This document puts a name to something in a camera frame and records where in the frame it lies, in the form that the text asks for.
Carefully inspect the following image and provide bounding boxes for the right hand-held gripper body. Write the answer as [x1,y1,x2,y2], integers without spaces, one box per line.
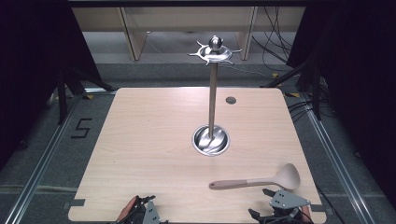
[261,189,314,224]

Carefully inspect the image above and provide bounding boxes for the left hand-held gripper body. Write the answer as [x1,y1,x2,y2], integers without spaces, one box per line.
[125,199,169,224]

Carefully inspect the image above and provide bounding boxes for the beige silicone ladle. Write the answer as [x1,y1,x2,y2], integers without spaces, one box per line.
[208,162,302,191]

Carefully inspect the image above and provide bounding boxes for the steel utensil rack stand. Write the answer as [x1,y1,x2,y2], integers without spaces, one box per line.
[187,35,243,157]

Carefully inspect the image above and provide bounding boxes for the person's left hand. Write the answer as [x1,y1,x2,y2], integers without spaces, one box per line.
[116,196,138,224]

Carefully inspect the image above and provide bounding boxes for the person's right hand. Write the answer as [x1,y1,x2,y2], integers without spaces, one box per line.
[300,205,315,224]

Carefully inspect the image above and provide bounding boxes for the black metal stand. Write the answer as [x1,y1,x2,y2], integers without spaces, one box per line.
[260,57,325,121]
[55,65,117,126]

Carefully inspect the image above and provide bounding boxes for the dark curtain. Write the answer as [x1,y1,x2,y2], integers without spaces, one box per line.
[285,0,396,208]
[0,0,106,172]

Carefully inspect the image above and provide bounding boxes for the beige wooden cabinet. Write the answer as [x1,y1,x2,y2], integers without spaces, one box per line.
[71,7,306,62]

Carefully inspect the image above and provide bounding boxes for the aluminium floor rail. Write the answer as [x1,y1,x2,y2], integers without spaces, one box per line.
[3,88,94,224]
[298,92,380,224]

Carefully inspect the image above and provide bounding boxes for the black floor cables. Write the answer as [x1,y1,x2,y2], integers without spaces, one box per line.
[286,98,317,123]

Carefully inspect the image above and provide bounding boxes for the black hanging cables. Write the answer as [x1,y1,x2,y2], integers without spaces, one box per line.
[250,7,295,64]

